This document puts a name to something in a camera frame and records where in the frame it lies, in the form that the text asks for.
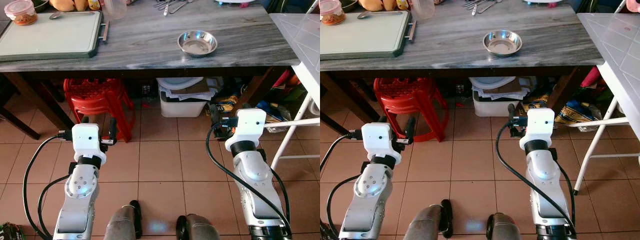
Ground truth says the shallow stainless steel bowl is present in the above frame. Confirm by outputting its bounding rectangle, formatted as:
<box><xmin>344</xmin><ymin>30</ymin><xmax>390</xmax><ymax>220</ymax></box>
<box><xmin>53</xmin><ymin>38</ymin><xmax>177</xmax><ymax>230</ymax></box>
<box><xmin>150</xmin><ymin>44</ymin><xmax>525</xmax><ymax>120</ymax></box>
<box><xmin>177</xmin><ymin>30</ymin><xmax>219</xmax><ymax>58</ymax></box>
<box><xmin>482</xmin><ymin>29</ymin><xmax>523</xmax><ymax>57</ymax></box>

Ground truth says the yellow black snack bag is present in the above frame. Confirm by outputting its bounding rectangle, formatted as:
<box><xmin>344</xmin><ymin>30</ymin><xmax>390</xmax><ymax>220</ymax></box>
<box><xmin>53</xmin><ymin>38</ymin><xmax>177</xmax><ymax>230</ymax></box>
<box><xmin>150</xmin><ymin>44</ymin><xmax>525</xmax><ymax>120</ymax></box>
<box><xmin>210</xmin><ymin>94</ymin><xmax>241</xmax><ymax>114</ymax></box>
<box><xmin>522</xmin><ymin>90</ymin><xmax>552</xmax><ymax>110</ymax></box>

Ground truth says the white plastic storage box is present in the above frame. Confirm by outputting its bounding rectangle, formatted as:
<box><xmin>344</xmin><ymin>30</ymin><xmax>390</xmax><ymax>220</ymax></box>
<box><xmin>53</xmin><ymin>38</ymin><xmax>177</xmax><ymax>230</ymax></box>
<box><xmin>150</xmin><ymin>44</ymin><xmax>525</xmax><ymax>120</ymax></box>
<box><xmin>157</xmin><ymin>77</ymin><xmax>219</xmax><ymax>118</ymax></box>
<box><xmin>470</xmin><ymin>77</ymin><xmax>530</xmax><ymax>118</ymax></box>

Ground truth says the red plastic stool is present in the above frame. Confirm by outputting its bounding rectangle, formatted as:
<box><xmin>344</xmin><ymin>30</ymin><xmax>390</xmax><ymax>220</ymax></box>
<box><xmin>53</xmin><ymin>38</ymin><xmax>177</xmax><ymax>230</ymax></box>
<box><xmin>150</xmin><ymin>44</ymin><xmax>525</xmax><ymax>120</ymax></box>
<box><xmin>374</xmin><ymin>77</ymin><xmax>449</xmax><ymax>143</ymax></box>
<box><xmin>63</xmin><ymin>77</ymin><xmax>136</xmax><ymax>143</ymax></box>

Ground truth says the blue yellow plastic bag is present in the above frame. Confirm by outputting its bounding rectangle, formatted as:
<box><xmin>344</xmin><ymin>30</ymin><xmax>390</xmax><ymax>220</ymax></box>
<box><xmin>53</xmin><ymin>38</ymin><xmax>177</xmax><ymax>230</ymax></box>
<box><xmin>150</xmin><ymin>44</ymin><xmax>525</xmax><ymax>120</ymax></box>
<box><xmin>555</xmin><ymin>100</ymin><xmax>597</xmax><ymax>127</ymax></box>
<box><xmin>255</xmin><ymin>100</ymin><xmax>288</xmax><ymax>125</ymax></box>

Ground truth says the grey left robot leg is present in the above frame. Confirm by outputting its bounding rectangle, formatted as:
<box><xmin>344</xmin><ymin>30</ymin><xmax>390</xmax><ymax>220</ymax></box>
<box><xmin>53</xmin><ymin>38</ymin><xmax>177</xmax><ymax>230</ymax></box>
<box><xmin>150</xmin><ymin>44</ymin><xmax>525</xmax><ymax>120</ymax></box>
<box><xmin>403</xmin><ymin>199</ymin><xmax>454</xmax><ymax>240</ymax></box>
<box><xmin>103</xmin><ymin>200</ymin><xmax>143</xmax><ymax>240</ymax></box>

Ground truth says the grey robot leg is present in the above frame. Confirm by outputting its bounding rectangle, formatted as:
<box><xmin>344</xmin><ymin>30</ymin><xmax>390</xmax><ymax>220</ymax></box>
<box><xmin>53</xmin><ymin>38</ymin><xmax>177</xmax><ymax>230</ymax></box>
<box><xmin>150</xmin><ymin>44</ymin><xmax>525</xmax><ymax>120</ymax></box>
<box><xmin>486</xmin><ymin>212</ymin><xmax>522</xmax><ymax>240</ymax></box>
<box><xmin>176</xmin><ymin>214</ymin><xmax>221</xmax><ymax>240</ymax></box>
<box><xmin>103</xmin><ymin>200</ymin><xmax>143</xmax><ymax>240</ymax></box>
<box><xmin>403</xmin><ymin>199</ymin><xmax>454</xmax><ymax>240</ymax></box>

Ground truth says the green-rimmed white cutting board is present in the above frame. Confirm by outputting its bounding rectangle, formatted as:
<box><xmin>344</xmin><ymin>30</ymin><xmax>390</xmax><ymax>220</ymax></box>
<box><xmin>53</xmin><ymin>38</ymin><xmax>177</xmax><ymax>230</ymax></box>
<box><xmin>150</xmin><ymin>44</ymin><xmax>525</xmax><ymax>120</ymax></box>
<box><xmin>0</xmin><ymin>10</ymin><xmax>110</xmax><ymax>62</ymax></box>
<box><xmin>320</xmin><ymin>10</ymin><xmax>417</xmax><ymax>60</ymax></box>

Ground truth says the grey marble-top wooden table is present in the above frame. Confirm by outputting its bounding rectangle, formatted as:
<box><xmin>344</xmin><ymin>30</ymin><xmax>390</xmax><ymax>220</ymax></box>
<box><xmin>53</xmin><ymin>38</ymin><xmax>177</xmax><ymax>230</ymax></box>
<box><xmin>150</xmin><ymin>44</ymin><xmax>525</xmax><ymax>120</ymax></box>
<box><xmin>320</xmin><ymin>0</ymin><xmax>605</xmax><ymax>136</ymax></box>
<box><xmin>0</xmin><ymin>0</ymin><xmax>301</xmax><ymax>141</ymax></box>

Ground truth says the long steel spoon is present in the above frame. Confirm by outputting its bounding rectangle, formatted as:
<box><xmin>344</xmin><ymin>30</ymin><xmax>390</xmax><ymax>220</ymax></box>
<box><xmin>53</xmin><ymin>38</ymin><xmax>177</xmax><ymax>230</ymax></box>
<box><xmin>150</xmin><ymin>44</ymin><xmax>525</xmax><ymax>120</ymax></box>
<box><xmin>49</xmin><ymin>11</ymin><xmax>96</xmax><ymax>20</ymax></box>
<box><xmin>357</xmin><ymin>10</ymin><xmax>403</xmax><ymax>19</ymax></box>

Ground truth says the grey right robot leg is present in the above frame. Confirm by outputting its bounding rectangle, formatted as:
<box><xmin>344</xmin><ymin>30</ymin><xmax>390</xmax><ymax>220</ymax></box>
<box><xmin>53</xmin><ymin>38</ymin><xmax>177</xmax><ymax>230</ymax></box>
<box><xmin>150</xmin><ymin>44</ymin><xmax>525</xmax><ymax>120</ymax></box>
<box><xmin>486</xmin><ymin>212</ymin><xmax>522</xmax><ymax>240</ymax></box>
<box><xmin>176</xmin><ymin>214</ymin><xmax>221</xmax><ymax>240</ymax></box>

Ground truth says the white folding table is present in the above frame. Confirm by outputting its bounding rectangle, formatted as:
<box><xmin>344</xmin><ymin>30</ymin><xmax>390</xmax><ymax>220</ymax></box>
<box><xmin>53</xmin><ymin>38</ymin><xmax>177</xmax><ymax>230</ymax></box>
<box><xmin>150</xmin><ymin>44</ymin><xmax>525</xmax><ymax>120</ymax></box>
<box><xmin>573</xmin><ymin>12</ymin><xmax>640</xmax><ymax>196</ymax></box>
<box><xmin>270</xmin><ymin>12</ymin><xmax>321</xmax><ymax>171</ymax></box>

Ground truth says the steel table fork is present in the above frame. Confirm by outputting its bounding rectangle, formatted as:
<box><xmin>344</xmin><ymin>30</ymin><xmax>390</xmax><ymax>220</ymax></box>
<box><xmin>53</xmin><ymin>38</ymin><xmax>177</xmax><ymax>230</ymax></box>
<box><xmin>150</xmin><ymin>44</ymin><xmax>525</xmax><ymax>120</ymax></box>
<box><xmin>477</xmin><ymin>0</ymin><xmax>502</xmax><ymax>14</ymax></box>
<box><xmin>169</xmin><ymin>0</ymin><xmax>195</xmax><ymax>14</ymax></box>

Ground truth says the orange-brown bread roll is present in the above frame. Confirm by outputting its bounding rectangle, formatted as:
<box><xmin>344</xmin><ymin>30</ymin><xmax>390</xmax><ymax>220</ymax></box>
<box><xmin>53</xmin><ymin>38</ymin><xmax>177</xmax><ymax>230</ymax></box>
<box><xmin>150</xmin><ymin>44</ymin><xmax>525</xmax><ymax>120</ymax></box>
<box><xmin>359</xmin><ymin>0</ymin><xmax>385</xmax><ymax>12</ymax></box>
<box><xmin>50</xmin><ymin>0</ymin><xmax>77</xmax><ymax>12</ymax></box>

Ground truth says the clear plastic cup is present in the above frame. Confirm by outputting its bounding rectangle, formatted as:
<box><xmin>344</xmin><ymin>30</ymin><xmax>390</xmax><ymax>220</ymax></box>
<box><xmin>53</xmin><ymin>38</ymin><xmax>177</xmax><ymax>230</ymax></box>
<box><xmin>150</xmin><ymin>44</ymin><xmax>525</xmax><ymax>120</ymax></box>
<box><xmin>411</xmin><ymin>0</ymin><xmax>436</xmax><ymax>20</ymax></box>

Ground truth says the clear container with red lid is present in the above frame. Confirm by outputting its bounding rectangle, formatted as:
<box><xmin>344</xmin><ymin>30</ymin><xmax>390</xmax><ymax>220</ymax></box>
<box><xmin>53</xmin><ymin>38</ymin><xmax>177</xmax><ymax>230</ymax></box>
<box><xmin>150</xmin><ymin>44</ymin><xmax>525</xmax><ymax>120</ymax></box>
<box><xmin>320</xmin><ymin>0</ymin><xmax>347</xmax><ymax>26</ymax></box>
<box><xmin>4</xmin><ymin>0</ymin><xmax>39</xmax><ymax>26</ymax></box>

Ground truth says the green printed box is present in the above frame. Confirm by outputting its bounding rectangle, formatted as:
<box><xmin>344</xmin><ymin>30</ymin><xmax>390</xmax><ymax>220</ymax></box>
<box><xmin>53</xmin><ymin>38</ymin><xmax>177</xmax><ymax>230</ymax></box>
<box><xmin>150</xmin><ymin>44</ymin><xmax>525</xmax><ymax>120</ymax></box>
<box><xmin>0</xmin><ymin>222</ymin><xmax>26</xmax><ymax>240</ymax></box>

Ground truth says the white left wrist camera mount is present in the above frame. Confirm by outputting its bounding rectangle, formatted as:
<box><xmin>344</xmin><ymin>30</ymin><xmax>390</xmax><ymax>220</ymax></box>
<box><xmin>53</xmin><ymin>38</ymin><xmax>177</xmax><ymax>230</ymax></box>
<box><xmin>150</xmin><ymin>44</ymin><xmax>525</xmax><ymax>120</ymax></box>
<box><xmin>71</xmin><ymin>123</ymin><xmax>107</xmax><ymax>166</ymax></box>
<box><xmin>361</xmin><ymin>122</ymin><xmax>402</xmax><ymax>166</ymax></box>

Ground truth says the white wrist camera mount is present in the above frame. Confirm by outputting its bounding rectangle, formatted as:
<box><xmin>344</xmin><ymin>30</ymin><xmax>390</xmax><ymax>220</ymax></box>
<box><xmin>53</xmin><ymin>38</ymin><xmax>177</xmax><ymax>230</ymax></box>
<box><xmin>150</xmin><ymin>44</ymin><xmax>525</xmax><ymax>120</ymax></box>
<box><xmin>71</xmin><ymin>123</ymin><xmax>107</xmax><ymax>166</ymax></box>
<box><xmin>519</xmin><ymin>108</ymin><xmax>556</xmax><ymax>152</ymax></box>
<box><xmin>225</xmin><ymin>108</ymin><xmax>266</xmax><ymax>152</ymax></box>
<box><xmin>361</xmin><ymin>122</ymin><xmax>402</xmax><ymax>166</ymax></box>

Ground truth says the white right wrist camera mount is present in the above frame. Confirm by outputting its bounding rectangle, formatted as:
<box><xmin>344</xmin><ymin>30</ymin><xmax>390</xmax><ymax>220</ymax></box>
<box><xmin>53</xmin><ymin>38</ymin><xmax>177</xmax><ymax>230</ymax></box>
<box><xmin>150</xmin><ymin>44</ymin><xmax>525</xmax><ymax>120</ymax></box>
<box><xmin>519</xmin><ymin>108</ymin><xmax>556</xmax><ymax>152</ymax></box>
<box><xmin>225</xmin><ymin>108</ymin><xmax>266</xmax><ymax>152</ymax></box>

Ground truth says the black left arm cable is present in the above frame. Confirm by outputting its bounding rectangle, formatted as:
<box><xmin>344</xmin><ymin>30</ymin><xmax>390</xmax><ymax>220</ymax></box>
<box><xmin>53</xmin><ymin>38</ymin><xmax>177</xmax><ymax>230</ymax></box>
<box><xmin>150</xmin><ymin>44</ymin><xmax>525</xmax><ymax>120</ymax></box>
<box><xmin>22</xmin><ymin>131</ymin><xmax>74</xmax><ymax>240</ymax></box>
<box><xmin>37</xmin><ymin>174</ymin><xmax>72</xmax><ymax>238</ymax></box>
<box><xmin>326</xmin><ymin>174</ymin><xmax>358</xmax><ymax>238</ymax></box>
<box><xmin>320</xmin><ymin>130</ymin><xmax>363</xmax><ymax>173</ymax></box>

